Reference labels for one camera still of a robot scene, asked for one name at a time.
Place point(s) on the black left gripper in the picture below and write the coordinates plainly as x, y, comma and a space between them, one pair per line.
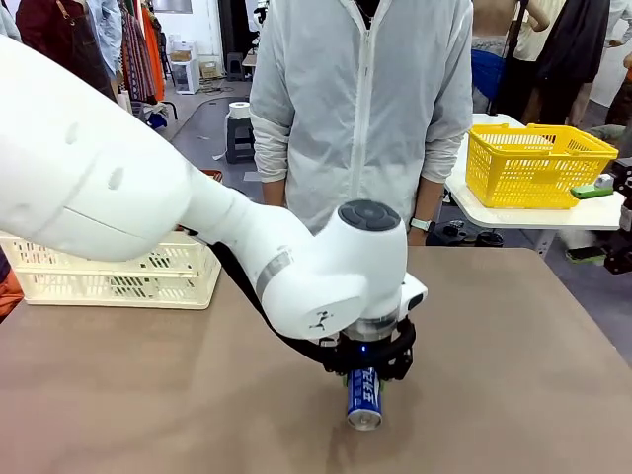
368, 355

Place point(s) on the orange hanging garment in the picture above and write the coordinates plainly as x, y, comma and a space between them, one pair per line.
155, 54

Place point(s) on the mannequin with blue wrap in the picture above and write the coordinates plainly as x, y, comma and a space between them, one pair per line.
489, 64

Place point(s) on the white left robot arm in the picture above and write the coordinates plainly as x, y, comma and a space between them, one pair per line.
99, 173

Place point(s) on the light blue hanging shirt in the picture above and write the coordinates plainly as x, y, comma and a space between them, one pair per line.
106, 29

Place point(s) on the person's left forearm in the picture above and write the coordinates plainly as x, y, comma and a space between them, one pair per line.
427, 197

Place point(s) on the mannequin with black apron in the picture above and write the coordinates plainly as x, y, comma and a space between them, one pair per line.
64, 29

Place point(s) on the cream crate with brown rim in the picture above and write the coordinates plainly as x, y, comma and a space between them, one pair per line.
99, 291

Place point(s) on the yellow plastic shopping basket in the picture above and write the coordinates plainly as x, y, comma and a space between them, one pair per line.
494, 168

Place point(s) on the white side table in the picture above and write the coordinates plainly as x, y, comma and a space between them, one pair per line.
494, 217

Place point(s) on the striped hanging garment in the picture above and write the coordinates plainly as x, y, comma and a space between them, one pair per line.
135, 54

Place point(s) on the person's left hand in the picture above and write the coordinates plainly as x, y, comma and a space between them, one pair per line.
417, 237

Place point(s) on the light teal fuzzy garment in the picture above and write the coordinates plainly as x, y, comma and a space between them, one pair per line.
9, 24

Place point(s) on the silver wristwatch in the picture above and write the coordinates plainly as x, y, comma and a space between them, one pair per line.
421, 225

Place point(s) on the white tissue roll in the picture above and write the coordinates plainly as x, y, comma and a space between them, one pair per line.
240, 110

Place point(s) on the small cardboard box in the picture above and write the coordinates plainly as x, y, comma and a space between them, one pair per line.
208, 70

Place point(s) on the dark plastic stool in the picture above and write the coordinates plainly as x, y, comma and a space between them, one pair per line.
239, 140

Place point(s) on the black wheeled base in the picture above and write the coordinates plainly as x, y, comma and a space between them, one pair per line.
469, 237

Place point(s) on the black stand pole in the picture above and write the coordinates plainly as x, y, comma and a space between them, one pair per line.
503, 74

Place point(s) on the cream hanging shirt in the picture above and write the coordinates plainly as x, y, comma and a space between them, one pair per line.
535, 37

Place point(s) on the blue white drink can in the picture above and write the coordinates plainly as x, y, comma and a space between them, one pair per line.
364, 400

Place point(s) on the person's right forearm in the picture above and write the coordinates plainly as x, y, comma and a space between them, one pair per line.
274, 195

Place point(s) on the blue cloth on rack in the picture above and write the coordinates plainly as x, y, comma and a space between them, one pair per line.
157, 118

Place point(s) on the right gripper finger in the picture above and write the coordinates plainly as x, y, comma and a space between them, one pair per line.
592, 191
587, 255

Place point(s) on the black hanging garment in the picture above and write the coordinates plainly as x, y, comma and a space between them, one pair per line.
573, 39

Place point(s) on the white floor appliance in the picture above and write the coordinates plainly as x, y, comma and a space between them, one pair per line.
185, 69

